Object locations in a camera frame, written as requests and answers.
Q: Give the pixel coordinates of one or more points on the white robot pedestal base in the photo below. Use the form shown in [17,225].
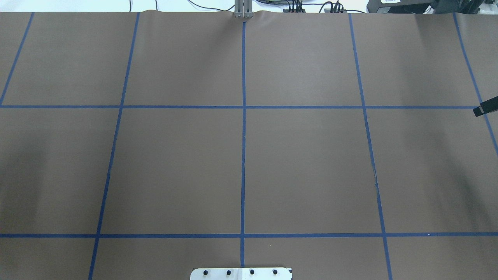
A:
[255,273]

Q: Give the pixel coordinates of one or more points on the black device top right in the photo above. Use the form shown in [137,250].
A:
[488,7]

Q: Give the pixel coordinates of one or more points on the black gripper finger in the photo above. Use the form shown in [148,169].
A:
[486,107]

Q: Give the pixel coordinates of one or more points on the aluminium frame post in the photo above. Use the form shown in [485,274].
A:
[243,9]

